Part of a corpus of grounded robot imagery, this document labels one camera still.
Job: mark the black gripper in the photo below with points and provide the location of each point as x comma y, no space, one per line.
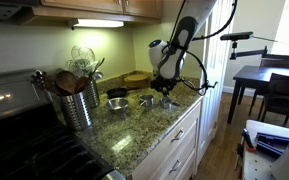
163,86

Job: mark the small steel measuring pot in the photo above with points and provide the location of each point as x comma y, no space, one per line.
168,103

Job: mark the large steel measuring pot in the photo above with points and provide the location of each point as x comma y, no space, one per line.
147,100

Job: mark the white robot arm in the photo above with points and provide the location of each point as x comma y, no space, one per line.
167,58

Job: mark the round wooden boards stack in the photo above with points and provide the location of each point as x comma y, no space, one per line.
136,81

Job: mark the steel mixing bowl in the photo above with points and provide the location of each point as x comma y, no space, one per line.
117,105

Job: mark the black cast iron skillet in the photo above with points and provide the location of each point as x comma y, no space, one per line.
116,92

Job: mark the white drawer cabinet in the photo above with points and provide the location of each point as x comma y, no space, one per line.
165,161

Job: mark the rear steel utensil holder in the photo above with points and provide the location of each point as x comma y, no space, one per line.
92,94

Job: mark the steel utensil holder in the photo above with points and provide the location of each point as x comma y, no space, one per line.
76,111
92,94

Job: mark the white cabinet door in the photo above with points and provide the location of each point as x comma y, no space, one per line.
215,58

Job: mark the dark wooden dining table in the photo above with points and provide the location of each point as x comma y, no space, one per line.
251,77

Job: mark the front steel utensil holder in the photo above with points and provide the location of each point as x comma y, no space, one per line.
76,111

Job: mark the wooden spoon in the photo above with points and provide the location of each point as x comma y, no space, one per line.
66,80

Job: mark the white cart with tools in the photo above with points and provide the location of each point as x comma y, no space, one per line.
260,146

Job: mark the under-cabinet light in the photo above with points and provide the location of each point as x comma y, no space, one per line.
94,23

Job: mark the dark wooden chair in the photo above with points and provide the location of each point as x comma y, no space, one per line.
276,100

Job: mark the black stove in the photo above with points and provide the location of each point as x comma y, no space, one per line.
34,144

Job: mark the wooden upper cabinets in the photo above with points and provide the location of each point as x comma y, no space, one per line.
60,12

